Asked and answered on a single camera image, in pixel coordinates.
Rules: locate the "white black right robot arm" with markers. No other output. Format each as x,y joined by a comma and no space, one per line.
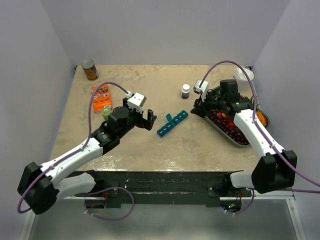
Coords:
274,169

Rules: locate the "tin food can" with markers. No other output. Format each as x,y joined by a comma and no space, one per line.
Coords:
90,69

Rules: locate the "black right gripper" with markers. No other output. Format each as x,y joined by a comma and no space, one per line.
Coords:
199,112

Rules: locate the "orange cardboard box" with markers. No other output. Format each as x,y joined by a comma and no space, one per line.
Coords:
101,99

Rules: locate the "grey fruit tray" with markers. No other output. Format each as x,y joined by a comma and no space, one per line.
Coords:
217,89

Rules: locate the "dark red grapes bunch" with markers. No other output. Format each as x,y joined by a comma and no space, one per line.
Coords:
233,134

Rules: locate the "green pill bottle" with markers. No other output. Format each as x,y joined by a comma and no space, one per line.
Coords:
105,112

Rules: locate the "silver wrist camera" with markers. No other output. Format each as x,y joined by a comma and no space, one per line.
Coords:
136,100
201,88

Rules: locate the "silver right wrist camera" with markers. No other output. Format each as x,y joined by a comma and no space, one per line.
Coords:
201,88

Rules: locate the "white cap pill bottle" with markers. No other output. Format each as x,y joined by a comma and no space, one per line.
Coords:
185,91

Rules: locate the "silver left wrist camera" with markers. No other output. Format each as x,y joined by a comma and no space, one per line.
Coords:
136,100

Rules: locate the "small pineapple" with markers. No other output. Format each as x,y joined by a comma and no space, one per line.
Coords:
263,118

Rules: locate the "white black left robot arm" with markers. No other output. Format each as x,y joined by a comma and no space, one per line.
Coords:
38,186

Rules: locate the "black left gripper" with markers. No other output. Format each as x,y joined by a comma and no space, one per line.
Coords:
142,122

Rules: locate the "strawberries in tray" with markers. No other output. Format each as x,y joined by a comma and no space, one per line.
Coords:
223,120

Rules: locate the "white paper cup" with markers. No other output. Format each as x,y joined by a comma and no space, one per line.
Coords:
239,75

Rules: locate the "aluminium frame rail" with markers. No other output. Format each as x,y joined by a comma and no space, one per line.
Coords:
269,217

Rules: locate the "teal weekly pill organizer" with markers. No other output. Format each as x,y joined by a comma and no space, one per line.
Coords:
172,122

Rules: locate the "black table edge rail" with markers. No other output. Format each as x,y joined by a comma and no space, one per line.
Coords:
118,188

